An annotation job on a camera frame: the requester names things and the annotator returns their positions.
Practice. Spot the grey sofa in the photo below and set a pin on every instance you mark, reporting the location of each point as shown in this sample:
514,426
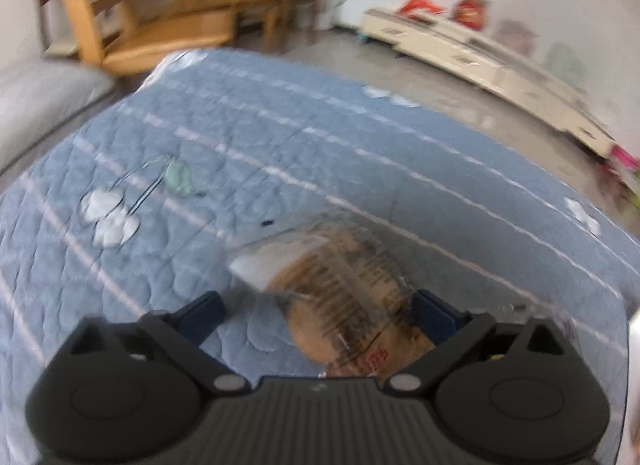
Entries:
45,105

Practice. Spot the mint green appliance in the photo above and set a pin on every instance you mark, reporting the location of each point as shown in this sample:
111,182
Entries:
565,62

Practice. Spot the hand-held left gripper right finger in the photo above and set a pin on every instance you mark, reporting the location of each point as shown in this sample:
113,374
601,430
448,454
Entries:
437,315

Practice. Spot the red round pot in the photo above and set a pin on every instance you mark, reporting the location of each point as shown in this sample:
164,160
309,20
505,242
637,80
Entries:
472,10

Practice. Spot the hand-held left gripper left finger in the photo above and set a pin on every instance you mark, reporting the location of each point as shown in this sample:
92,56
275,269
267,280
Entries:
200,317

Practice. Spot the red plastic bag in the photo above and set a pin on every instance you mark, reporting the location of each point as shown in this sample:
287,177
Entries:
420,5

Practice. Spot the dark chair with cushion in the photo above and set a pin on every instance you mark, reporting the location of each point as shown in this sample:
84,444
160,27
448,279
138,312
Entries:
50,10

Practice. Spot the light wooden chair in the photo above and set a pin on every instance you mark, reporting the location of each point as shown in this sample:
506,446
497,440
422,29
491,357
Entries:
165,35

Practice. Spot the cream tv cabinet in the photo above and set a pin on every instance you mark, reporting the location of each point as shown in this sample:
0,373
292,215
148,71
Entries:
480,60

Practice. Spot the clear round biscuit packet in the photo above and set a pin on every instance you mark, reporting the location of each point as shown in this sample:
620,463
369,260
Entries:
340,285

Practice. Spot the pink basin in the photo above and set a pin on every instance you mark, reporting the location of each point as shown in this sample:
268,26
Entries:
622,160

